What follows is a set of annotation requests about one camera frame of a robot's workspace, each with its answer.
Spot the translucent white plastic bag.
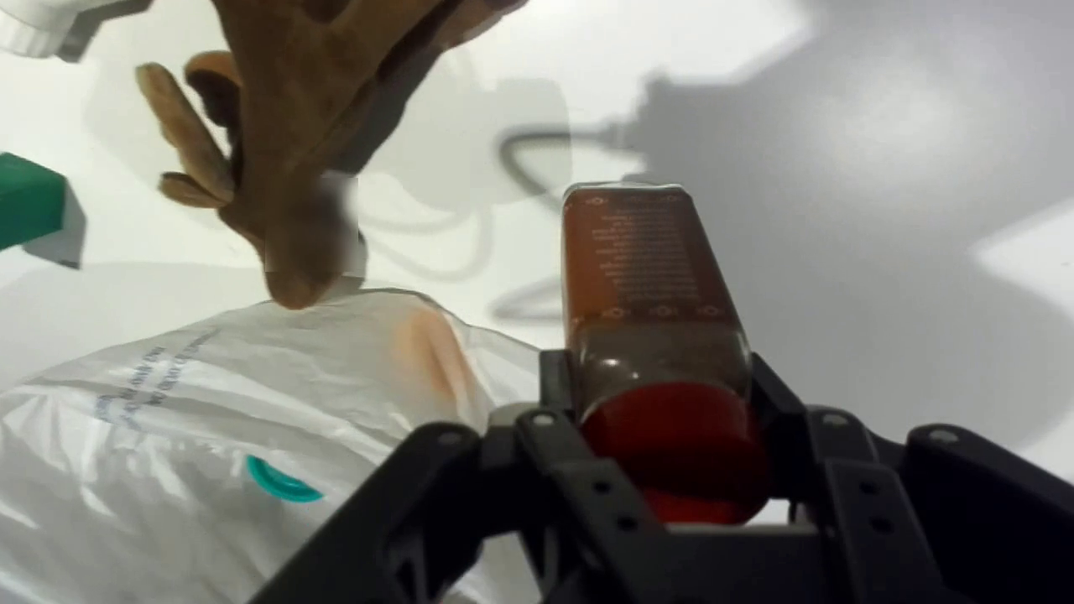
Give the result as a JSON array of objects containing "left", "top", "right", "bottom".
[{"left": 0, "top": 285, "right": 555, "bottom": 604}]

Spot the spice jar red lid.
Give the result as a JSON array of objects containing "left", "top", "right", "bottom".
[{"left": 557, "top": 178, "right": 776, "bottom": 531}]

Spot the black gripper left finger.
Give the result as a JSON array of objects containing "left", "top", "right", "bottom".
[{"left": 248, "top": 346, "right": 673, "bottom": 604}]

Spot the brown plush moose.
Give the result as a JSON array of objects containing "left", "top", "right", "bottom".
[{"left": 132, "top": 0, "right": 529, "bottom": 313}]

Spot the green bottle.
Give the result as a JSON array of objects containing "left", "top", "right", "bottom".
[{"left": 0, "top": 149, "right": 91, "bottom": 272}]

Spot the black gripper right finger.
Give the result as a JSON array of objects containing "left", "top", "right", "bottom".
[{"left": 743, "top": 351, "right": 1074, "bottom": 604}]

